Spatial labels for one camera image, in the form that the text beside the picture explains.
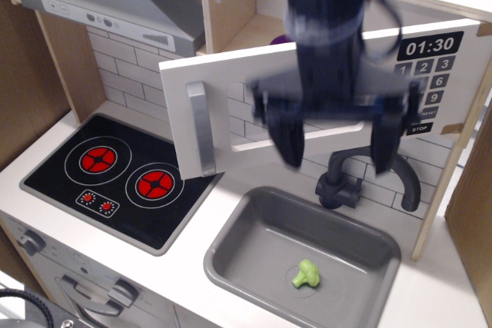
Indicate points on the green toy broccoli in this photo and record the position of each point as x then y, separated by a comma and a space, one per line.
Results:
308, 274

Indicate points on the white toy microwave door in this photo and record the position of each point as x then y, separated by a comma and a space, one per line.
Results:
430, 54

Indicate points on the black toy stove top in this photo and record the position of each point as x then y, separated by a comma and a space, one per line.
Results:
121, 180

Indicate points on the grey oven knob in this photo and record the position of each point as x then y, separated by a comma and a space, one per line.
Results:
31, 243

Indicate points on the brown cardboard panel right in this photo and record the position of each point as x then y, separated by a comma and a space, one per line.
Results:
468, 216

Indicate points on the dark grey toy faucet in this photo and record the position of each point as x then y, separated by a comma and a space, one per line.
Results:
335, 190

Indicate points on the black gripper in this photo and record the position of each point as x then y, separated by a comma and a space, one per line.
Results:
335, 82

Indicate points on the grey toy sink basin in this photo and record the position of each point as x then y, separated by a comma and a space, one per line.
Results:
256, 255

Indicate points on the grey toy range hood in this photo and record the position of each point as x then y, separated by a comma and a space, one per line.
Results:
175, 26

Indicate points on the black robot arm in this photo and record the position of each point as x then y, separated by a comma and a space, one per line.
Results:
325, 22

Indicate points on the purple toy eggplant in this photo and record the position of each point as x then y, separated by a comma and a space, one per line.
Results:
282, 39

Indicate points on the grey microwave door handle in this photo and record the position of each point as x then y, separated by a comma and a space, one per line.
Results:
202, 127

